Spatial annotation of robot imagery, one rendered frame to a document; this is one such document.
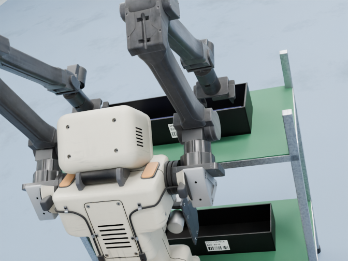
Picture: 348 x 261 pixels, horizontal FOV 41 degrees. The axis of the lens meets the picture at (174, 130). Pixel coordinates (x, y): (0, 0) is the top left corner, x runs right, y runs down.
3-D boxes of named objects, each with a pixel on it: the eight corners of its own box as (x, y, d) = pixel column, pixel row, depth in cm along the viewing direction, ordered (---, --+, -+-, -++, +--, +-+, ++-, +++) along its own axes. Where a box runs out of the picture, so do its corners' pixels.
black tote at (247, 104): (103, 152, 182) (92, 129, 176) (115, 127, 195) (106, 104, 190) (251, 133, 165) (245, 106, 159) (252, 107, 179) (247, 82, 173)
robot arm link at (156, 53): (112, 43, 90) (161, 32, 87) (119, -8, 97) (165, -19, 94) (184, 150, 126) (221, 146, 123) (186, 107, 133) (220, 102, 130)
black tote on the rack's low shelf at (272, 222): (147, 259, 212) (139, 242, 206) (155, 230, 226) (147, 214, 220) (275, 251, 196) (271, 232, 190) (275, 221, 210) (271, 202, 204)
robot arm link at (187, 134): (182, 147, 118) (202, 145, 116) (180, 110, 121) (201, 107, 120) (192, 157, 126) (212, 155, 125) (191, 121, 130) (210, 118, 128)
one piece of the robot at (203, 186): (212, 207, 115) (202, 168, 110) (192, 208, 116) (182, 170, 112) (217, 184, 123) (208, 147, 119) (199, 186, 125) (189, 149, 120)
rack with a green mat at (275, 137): (149, 258, 261) (73, 87, 204) (320, 247, 235) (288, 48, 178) (130, 334, 224) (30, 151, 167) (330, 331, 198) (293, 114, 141)
